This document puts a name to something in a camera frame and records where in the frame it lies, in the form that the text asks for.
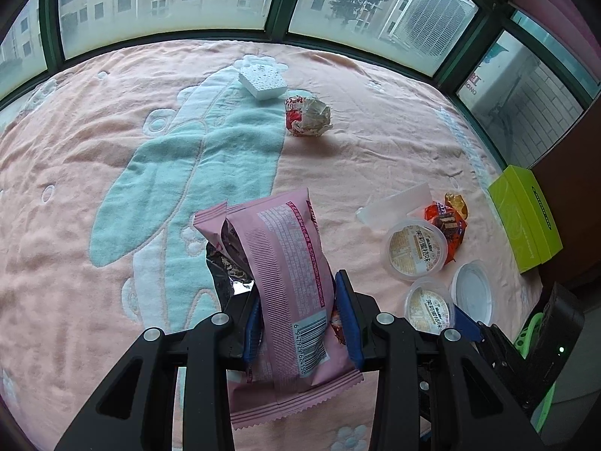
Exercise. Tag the plastic cup with label lid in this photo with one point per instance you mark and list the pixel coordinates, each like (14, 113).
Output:
(429, 307)
(415, 250)

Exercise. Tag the orange candy wrapper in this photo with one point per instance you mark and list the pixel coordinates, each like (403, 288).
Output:
(448, 228)

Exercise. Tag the green cardboard box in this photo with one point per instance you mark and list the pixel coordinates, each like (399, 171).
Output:
(523, 218)

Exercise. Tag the wrapper ball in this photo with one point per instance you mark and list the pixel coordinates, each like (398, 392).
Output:
(307, 115)

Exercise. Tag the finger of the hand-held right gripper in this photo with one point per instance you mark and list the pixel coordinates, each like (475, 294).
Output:
(467, 328)

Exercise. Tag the clear round plastic lid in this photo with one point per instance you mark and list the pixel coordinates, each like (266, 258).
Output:
(474, 293)

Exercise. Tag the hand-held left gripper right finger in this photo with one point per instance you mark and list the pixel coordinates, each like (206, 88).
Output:
(348, 319)

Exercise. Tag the amber candy wrapper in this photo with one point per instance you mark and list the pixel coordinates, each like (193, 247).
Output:
(458, 203)

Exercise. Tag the pink printed blanket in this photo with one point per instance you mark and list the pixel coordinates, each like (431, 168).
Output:
(117, 127)

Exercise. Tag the pink curtain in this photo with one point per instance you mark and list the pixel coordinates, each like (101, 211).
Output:
(563, 4)

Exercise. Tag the pink snack bag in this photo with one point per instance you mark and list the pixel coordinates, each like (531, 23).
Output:
(291, 263)

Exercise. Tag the outdoor air conditioner unit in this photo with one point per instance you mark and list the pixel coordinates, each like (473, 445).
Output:
(432, 14)

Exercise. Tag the pink foil-lined bag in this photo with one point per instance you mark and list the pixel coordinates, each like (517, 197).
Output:
(226, 268)

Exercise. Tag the dark brown wooden panel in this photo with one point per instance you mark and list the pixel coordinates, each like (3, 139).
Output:
(573, 197)

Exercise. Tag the white foam block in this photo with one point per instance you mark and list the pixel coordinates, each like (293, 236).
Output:
(260, 80)

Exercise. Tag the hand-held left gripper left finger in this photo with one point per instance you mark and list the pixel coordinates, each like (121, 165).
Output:
(254, 329)

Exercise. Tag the clear plastic tray piece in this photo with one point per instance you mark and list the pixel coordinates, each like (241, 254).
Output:
(394, 206)

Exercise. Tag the dark green window frame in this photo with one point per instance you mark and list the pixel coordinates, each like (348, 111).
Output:
(278, 9)

